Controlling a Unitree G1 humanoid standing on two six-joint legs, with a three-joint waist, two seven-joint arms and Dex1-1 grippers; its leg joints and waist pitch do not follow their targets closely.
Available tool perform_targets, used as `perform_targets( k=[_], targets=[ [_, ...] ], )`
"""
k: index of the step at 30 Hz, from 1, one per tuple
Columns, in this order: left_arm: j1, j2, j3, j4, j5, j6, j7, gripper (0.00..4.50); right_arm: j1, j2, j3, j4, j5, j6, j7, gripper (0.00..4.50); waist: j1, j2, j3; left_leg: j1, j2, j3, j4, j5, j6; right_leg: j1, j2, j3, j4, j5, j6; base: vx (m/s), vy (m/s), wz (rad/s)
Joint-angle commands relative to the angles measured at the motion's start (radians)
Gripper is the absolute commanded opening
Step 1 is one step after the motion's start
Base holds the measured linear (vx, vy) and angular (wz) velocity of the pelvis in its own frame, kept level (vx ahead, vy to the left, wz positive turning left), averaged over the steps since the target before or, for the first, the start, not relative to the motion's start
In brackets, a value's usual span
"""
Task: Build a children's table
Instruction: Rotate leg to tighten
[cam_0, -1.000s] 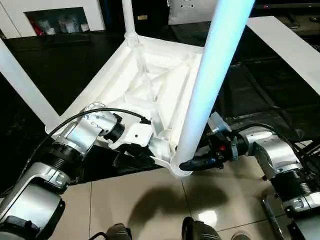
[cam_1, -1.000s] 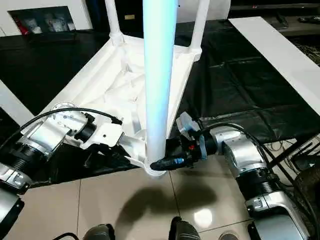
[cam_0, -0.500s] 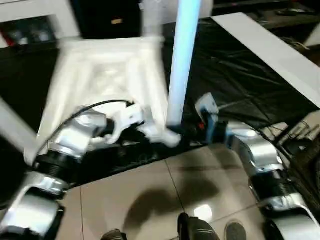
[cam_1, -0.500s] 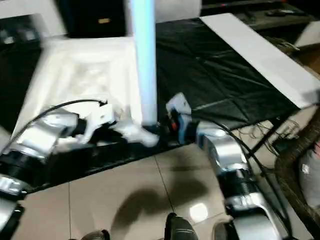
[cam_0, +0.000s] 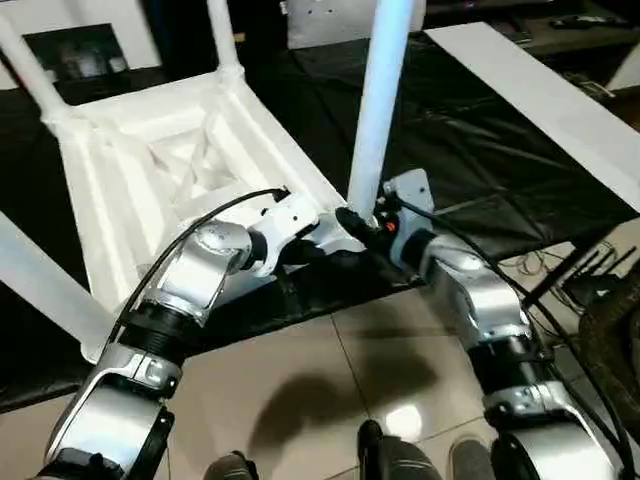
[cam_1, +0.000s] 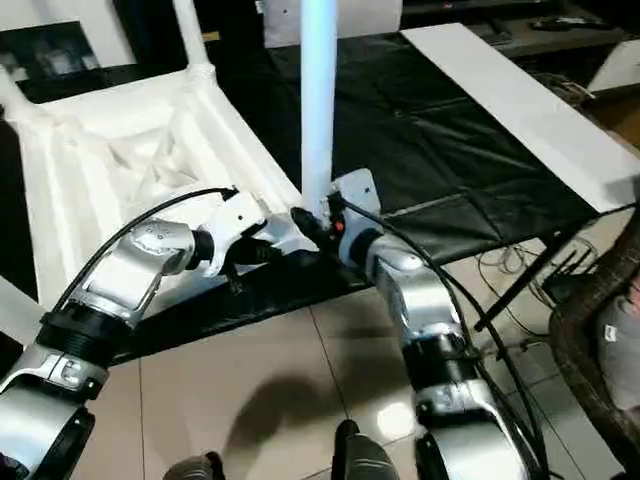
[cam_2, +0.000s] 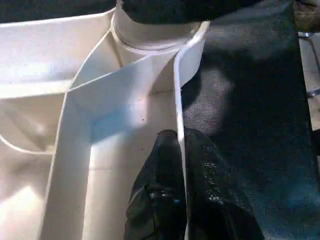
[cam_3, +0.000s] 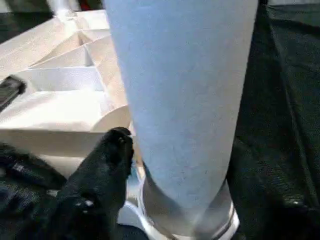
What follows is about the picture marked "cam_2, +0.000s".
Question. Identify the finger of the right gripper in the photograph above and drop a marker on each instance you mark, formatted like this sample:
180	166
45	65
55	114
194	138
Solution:
187	10

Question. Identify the white plastic table top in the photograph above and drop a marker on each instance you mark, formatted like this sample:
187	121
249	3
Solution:
75	112

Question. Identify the black work mat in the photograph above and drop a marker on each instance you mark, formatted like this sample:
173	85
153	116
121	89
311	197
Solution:
262	100

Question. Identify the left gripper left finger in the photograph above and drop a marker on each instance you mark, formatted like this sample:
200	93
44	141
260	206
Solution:
157	195

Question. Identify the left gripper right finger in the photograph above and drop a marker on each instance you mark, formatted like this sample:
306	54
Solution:
215	197

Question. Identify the white plastic table leg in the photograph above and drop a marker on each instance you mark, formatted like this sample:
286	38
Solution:
155	35

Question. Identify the silver chair frame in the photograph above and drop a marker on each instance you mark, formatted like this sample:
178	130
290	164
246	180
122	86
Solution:
310	50

